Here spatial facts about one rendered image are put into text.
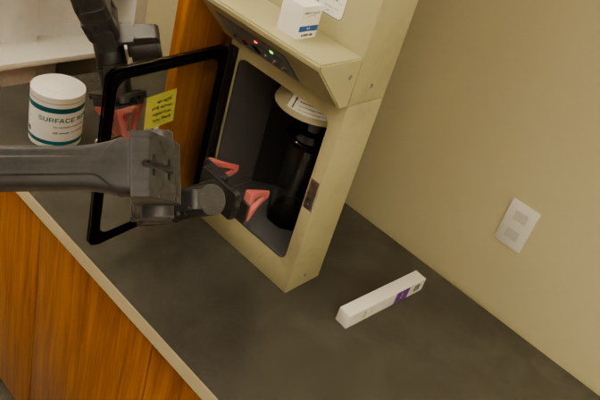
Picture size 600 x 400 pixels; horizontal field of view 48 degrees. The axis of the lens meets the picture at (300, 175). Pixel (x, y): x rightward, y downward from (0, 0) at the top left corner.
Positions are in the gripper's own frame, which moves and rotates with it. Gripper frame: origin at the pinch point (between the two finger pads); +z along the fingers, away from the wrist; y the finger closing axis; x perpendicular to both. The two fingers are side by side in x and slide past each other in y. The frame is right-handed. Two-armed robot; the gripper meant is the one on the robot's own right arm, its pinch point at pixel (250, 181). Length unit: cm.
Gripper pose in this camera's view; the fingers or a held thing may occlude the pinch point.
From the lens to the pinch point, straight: 137.6
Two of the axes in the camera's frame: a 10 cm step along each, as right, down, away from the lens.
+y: -6.8, -5.4, 5.0
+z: 6.9, -2.4, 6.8
